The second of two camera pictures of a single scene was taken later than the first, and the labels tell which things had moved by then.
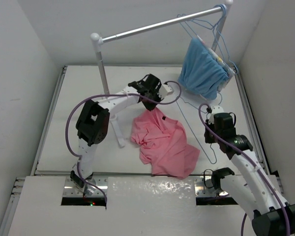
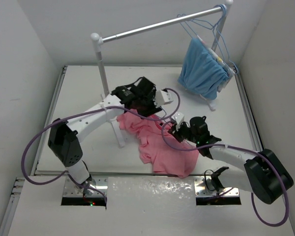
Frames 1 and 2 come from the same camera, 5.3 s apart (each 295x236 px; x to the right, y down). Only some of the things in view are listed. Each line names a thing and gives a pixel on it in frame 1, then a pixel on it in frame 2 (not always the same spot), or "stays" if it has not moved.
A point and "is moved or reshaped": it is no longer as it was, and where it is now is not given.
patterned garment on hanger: x=229 y=70 stays
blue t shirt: x=201 y=73 stays
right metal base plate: x=204 y=187 stays
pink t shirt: x=163 y=144 is moved or reshaped
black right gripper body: x=209 y=137 → x=184 y=132
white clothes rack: x=96 y=40 stays
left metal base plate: x=69 y=188 stays
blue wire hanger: x=212 y=145 → x=163 y=116
